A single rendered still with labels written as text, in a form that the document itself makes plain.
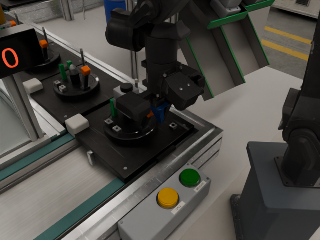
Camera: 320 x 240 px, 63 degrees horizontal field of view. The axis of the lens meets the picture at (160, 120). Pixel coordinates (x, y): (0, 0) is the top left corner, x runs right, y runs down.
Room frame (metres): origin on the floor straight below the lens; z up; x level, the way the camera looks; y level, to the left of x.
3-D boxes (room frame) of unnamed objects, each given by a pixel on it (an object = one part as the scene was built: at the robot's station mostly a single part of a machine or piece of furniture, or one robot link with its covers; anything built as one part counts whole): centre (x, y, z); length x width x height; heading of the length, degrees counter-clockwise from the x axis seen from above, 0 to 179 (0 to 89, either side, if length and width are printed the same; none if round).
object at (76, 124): (0.51, 0.22, 0.97); 0.05 x 0.05 x 0.04; 46
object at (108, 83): (0.69, 0.26, 1.01); 0.24 x 0.24 x 0.13; 46
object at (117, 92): (0.51, 0.09, 1.06); 0.08 x 0.04 x 0.07; 45
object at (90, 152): (0.42, 0.17, 0.95); 0.01 x 0.01 x 0.04; 46
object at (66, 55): (0.86, 0.44, 1.01); 0.24 x 0.24 x 0.13; 46
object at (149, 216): (0.30, -0.02, 0.93); 0.21 x 0.07 x 0.06; 136
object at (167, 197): (0.30, -0.02, 0.96); 0.04 x 0.04 x 0.02
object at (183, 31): (0.43, 0.00, 1.24); 0.09 x 0.06 x 0.07; 59
